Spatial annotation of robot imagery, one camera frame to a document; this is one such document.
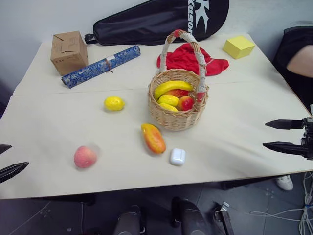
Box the yellow lemon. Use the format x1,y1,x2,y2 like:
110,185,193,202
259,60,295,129
157,95,180,106
104,96,126,112

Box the wicker basket with handle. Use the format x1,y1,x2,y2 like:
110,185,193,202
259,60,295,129
147,29,210,131

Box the yellow cube box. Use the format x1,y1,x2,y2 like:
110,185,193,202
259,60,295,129
223,36,256,60

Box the white cables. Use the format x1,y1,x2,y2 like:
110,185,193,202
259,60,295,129
249,171,313,235

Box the brown cardboard box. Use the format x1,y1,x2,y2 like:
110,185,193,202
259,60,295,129
50,31,89,76

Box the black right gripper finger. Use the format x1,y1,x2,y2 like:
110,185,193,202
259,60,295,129
265,119,305,131
262,141,306,155

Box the blue patterned rolled scroll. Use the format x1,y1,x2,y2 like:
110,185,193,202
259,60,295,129
61,45,142,89

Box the dark rounded shape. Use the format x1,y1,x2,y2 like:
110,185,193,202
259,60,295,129
170,196,209,235
112,205,145,235

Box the person in black shirt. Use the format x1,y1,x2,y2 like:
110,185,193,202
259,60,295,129
272,21,313,115

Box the black racket bag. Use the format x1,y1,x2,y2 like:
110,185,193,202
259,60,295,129
84,0,230,46

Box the white shoe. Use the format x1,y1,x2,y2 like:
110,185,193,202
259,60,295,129
276,175,293,191

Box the red yellow apple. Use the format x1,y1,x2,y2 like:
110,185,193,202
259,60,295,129
176,95,195,112

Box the red cloth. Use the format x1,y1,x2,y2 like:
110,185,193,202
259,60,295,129
156,44,230,78

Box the black metal bracket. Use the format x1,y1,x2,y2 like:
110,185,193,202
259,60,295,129
212,201,236,235

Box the red yellow mango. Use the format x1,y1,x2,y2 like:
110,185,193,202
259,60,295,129
163,89,189,99

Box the pink peach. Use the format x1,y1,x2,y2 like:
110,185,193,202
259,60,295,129
73,145,98,169

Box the white earbuds case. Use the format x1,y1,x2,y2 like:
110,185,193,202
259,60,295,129
170,148,186,166

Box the orange mango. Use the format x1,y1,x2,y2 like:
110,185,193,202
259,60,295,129
140,123,167,154

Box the dark table frame bar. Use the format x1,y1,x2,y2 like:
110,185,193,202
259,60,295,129
221,176,278,190

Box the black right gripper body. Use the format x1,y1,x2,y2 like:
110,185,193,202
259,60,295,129
300,117,313,161

